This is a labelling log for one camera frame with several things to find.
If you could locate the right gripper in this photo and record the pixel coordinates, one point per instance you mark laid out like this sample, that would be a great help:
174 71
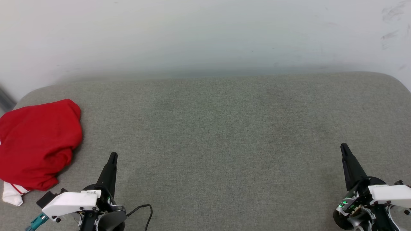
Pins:
390 195

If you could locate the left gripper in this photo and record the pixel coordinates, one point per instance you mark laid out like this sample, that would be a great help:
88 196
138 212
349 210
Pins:
70 202

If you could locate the red white jersey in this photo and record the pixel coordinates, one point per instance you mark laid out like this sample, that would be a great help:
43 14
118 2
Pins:
35 141

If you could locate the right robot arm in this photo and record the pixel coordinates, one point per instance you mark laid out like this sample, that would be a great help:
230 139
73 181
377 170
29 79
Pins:
379 219

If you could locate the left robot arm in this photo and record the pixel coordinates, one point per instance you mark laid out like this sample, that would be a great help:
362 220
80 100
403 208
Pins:
110 222

